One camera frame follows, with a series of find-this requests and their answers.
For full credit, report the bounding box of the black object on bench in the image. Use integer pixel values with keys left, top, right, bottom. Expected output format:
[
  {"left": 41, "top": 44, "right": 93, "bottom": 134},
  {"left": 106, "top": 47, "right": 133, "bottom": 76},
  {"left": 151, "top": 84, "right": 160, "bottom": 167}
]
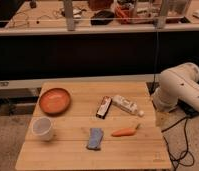
[{"left": 90, "top": 10, "right": 114, "bottom": 25}]

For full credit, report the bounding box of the grey metal post right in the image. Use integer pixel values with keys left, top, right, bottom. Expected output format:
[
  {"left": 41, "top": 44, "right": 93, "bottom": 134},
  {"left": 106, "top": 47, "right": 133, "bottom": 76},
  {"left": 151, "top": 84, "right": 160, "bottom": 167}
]
[{"left": 156, "top": 0, "right": 169, "bottom": 29}]

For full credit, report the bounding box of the white paper cup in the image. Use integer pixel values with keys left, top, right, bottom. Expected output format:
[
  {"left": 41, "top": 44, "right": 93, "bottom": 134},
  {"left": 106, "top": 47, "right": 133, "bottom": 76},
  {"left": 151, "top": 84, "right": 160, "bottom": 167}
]
[{"left": 32, "top": 117, "right": 54, "bottom": 141}]

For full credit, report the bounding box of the white plastic bottle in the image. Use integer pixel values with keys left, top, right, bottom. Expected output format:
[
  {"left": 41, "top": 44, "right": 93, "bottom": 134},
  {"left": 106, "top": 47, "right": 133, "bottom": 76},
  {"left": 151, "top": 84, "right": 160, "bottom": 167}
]
[{"left": 112, "top": 95, "right": 144, "bottom": 117}]

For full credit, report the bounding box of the orange toy carrot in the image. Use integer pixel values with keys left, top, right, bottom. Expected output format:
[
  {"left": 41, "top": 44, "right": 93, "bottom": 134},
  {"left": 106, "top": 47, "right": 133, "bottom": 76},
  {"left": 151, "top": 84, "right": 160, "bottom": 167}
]
[{"left": 111, "top": 124, "right": 140, "bottom": 137}]

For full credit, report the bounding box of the dark chocolate bar box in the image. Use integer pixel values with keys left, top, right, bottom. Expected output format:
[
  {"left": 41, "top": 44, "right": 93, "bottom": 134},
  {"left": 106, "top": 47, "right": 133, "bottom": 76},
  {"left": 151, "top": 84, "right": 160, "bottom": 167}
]
[{"left": 96, "top": 96, "right": 112, "bottom": 119}]

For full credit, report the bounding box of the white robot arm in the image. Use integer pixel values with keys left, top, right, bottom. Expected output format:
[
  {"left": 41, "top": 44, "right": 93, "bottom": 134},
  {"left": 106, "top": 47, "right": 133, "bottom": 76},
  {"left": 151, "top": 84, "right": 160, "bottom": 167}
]
[{"left": 152, "top": 62, "right": 199, "bottom": 112}]

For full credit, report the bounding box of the grey metal post left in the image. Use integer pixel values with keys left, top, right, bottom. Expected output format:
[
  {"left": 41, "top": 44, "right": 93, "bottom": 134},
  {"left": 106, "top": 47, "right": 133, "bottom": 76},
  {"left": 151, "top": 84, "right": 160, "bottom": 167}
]
[{"left": 63, "top": 0, "right": 75, "bottom": 31}]

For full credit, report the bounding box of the grey metal post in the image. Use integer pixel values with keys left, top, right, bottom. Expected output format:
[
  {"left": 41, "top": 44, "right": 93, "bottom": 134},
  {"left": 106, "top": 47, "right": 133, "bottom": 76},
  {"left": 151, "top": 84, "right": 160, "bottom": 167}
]
[
  {"left": 156, "top": 0, "right": 169, "bottom": 29},
  {"left": 63, "top": 0, "right": 75, "bottom": 31}
]

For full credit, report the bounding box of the orange tool on bench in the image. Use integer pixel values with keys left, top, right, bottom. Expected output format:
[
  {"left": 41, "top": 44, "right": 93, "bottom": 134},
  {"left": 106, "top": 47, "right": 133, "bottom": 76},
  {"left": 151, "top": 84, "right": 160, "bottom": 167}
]
[{"left": 115, "top": 6, "right": 131, "bottom": 24}]

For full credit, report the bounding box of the blue folded cloth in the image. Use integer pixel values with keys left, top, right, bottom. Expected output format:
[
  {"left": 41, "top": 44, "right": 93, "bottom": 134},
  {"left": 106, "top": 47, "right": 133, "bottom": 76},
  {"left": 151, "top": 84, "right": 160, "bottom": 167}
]
[{"left": 86, "top": 128, "right": 104, "bottom": 150}]

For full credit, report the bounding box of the orange ceramic bowl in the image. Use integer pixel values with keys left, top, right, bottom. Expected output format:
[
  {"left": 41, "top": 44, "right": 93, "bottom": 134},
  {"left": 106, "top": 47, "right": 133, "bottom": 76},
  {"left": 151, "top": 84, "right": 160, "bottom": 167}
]
[{"left": 39, "top": 88, "right": 71, "bottom": 116}]

